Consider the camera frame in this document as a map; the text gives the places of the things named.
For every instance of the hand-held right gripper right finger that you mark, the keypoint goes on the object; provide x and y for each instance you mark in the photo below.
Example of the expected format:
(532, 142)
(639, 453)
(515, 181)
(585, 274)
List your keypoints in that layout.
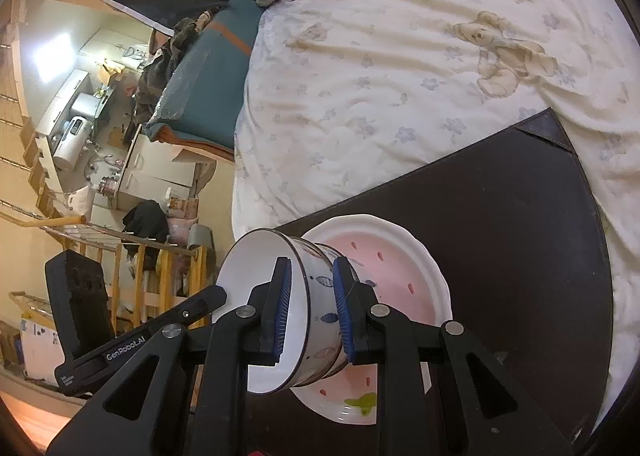
(344, 306)

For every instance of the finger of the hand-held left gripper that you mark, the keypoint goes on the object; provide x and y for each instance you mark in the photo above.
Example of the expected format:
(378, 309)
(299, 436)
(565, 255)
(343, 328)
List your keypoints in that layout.
(200, 303)

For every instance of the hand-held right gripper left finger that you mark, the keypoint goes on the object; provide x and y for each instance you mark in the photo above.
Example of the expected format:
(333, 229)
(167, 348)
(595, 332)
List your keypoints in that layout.
(282, 306)

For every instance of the pink strawberry print plate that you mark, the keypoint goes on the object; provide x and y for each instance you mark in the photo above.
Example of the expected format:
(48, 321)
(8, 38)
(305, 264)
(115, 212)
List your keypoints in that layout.
(395, 276)

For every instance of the cardboard box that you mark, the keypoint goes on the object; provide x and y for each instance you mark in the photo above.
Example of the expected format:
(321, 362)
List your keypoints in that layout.
(40, 346)

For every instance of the wooden drying rack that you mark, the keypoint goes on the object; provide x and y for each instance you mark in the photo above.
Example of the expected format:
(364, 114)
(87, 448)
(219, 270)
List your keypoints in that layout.
(145, 266)

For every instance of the grey bin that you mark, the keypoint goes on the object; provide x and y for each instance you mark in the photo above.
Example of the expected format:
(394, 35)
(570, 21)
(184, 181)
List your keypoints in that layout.
(200, 236)

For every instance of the pink printed bag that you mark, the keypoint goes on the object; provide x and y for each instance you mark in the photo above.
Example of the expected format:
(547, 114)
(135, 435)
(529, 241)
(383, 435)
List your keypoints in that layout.
(182, 221)

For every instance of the black garment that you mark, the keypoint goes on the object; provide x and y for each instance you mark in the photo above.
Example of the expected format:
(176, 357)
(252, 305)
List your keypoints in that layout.
(147, 226)

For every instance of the metal pot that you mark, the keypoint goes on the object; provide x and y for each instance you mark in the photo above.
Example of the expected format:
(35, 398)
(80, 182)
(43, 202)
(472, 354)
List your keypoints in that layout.
(109, 186)

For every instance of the white kitchen cabinet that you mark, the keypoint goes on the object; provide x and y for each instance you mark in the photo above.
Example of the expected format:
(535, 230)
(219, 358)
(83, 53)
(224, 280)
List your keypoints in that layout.
(150, 171)

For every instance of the dark leather mat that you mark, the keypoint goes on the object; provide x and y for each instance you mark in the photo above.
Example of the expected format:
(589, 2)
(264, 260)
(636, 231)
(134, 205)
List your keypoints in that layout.
(500, 236)

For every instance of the white water heater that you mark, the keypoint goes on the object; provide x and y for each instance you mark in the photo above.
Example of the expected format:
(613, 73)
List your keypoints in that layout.
(75, 131)

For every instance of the teal cushion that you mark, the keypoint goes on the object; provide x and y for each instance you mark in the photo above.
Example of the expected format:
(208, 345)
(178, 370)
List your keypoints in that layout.
(210, 81)

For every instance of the camouflage garment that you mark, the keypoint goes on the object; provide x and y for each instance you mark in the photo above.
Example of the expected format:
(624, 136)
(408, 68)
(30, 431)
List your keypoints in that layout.
(165, 66)

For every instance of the white floral bed sheet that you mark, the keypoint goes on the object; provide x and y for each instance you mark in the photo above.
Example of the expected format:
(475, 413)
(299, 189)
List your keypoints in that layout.
(425, 61)

